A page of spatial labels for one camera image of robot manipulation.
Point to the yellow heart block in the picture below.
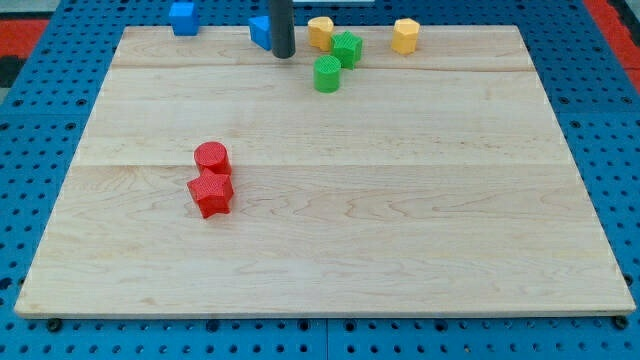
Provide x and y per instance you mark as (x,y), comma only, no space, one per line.
(320,30)

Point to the yellow hexagon block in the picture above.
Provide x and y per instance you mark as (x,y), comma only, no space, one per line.
(405,36)

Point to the red star block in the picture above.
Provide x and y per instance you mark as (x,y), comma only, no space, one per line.
(212,193)

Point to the green cylinder block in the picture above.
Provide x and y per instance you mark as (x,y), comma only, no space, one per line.
(326,74)

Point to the red cylinder block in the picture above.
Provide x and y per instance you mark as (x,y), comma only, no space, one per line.
(212,156)

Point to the light wooden board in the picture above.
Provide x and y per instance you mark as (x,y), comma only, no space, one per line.
(437,184)

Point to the green star block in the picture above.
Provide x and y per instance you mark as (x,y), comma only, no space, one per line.
(347,47)

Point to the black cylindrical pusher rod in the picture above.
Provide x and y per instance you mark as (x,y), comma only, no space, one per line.
(281,13)

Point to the blue triangle block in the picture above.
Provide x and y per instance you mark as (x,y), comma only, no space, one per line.
(259,28)

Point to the blue cube block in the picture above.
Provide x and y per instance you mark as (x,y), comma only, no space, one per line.
(184,19)

